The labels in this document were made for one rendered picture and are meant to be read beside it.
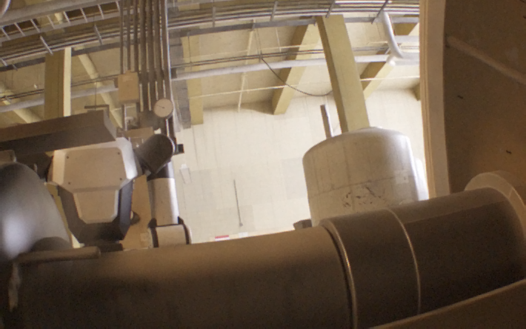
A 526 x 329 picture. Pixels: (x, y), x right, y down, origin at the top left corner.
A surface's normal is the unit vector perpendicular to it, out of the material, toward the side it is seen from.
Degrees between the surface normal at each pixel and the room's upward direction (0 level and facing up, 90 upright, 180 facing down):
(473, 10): 136
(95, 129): 180
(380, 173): 90
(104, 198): 90
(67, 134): 180
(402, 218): 39
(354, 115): 90
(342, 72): 90
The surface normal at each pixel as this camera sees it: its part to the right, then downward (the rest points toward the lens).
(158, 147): 0.35, -0.24
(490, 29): 0.19, 0.46
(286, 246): -0.04, -0.87
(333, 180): -0.61, -0.07
